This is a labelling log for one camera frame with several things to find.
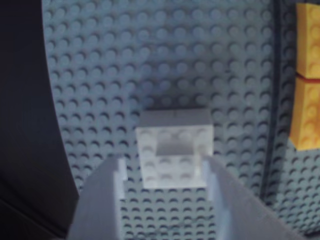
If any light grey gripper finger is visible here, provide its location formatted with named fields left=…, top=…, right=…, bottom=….
left=204, top=156, right=309, bottom=240
left=66, top=157, right=129, bottom=240

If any white LEGO cube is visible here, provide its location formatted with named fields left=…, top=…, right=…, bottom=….
left=135, top=108, right=215, bottom=190

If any yellow LEGO cube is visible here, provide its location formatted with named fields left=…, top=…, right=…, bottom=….
left=295, top=2, right=320, bottom=78
left=289, top=76, right=320, bottom=151

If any dark grey brick strip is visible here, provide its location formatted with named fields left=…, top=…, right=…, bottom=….
left=258, top=0, right=300, bottom=201

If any grey studded LEGO baseplate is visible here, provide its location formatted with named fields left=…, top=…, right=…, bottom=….
left=39, top=0, right=320, bottom=240

